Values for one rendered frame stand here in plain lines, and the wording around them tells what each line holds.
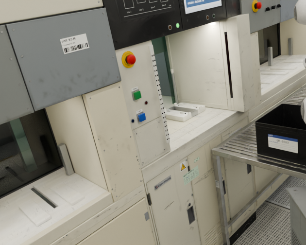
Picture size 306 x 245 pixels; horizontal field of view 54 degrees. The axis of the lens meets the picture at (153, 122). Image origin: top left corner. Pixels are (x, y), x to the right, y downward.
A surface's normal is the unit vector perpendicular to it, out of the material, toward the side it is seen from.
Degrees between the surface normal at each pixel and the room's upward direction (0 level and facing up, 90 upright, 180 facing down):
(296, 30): 90
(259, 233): 0
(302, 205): 0
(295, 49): 90
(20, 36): 90
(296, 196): 0
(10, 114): 90
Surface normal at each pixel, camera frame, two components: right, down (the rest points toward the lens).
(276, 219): -0.18, -0.92
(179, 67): -0.72, 0.37
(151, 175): 0.67, 0.14
